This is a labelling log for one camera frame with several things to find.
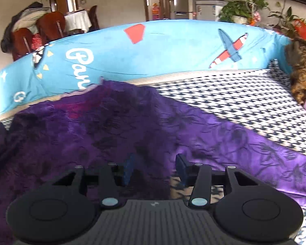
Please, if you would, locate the blue cartoon print sofa cover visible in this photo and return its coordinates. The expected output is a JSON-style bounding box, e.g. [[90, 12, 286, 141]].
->
[[0, 20, 292, 115]]

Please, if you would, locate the white cloth dining table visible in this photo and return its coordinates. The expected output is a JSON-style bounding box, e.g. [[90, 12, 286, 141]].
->
[[64, 10, 92, 33]]

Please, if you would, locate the dark jacket on chair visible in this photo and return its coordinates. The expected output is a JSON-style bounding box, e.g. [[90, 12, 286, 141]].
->
[[0, 2, 51, 53]]

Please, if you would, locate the white chest freezer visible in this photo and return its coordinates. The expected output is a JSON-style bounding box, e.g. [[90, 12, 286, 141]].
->
[[196, 1, 227, 22]]

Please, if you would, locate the green potted plant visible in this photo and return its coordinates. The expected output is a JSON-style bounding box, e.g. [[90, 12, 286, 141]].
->
[[218, 0, 269, 26]]

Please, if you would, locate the brown patterned pillow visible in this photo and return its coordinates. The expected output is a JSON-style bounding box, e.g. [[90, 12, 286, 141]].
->
[[285, 37, 306, 105]]

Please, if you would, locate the purple floral garment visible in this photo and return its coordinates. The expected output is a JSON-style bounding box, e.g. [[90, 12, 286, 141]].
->
[[0, 81, 306, 244]]

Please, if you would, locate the brown wooden chair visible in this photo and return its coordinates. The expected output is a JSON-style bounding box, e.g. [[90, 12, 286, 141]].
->
[[36, 11, 66, 44], [11, 28, 33, 61]]

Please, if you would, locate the red patterned cloth on chair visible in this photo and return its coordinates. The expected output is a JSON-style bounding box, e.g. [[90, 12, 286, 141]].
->
[[31, 33, 44, 51]]

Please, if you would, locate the houndstooth seat cushion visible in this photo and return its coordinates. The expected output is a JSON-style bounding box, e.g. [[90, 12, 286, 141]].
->
[[0, 59, 306, 245]]

